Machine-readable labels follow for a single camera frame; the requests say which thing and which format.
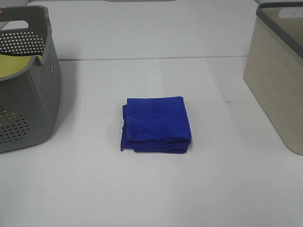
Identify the beige bin with grey rim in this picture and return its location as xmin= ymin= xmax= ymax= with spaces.
xmin=243 ymin=1 xmax=303 ymax=155

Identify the yellow-green towel in basket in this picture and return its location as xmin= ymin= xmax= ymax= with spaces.
xmin=0 ymin=54 xmax=42 ymax=80

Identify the blue towel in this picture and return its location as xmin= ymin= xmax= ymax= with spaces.
xmin=120 ymin=96 xmax=191 ymax=154

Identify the grey perforated laundry basket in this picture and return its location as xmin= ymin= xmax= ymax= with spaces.
xmin=0 ymin=6 xmax=62 ymax=152

